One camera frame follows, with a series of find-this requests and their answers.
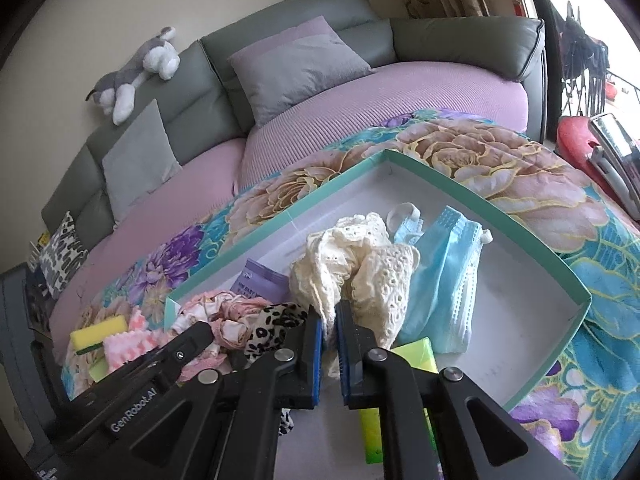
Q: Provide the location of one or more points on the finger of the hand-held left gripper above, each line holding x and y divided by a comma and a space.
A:
180, 352

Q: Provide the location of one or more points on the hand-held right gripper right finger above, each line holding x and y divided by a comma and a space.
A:
344, 360

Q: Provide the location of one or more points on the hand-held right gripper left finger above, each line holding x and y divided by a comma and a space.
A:
312, 360

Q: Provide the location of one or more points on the pink floral cloth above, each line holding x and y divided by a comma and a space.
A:
220, 320

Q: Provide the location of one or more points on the leopard print scrunchie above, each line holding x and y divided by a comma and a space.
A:
275, 322

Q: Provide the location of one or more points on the large green tissue pack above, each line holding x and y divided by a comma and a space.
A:
420, 355

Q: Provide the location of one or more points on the cream lace cloth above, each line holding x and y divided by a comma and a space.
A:
360, 265

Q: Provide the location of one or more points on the teal and white cardboard box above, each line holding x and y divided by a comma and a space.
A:
520, 300

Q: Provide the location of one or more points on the pink and white striped cloth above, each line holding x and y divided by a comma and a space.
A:
135, 345

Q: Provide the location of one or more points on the yellow and green sponge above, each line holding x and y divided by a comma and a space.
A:
95, 335

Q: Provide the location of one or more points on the purple wet wipes pack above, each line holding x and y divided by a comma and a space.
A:
260, 280

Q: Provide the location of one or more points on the dark side cabinet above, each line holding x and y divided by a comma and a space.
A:
20, 360

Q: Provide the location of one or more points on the blue face masks bundle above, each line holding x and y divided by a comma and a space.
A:
445, 285

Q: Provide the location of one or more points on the black and white patterned pillow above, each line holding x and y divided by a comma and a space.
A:
62, 255

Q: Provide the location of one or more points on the plain grey pillow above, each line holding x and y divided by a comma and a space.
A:
137, 160

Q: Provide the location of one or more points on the floral blanket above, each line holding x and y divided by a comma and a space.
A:
525, 180

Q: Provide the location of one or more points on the pink sofa cover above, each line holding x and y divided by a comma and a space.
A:
400, 95

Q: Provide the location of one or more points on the grey and white plush dog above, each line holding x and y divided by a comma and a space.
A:
150, 60

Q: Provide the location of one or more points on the purple and grey pillow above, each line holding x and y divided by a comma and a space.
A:
300, 65

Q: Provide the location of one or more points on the red cushion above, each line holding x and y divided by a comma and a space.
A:
575, 150

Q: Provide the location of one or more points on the grey leather sofa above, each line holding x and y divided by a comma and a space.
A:
300, 25

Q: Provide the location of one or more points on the black clothes rack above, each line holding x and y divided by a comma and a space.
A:
582, 55

